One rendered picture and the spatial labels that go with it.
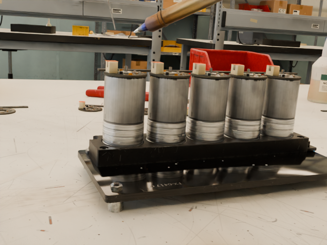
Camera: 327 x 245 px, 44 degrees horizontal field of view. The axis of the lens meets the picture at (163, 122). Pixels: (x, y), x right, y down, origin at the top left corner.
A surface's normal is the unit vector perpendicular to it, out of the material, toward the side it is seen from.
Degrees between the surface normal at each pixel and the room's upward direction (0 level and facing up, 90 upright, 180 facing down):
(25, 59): 90
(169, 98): 90
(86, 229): 0
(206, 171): 0
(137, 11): 90
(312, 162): 0
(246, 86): 90
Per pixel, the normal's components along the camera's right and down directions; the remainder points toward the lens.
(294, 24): 0.33, 0.24
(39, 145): 0.07, -0.97
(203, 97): -0.34, 0.20
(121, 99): -0.09, 0.22
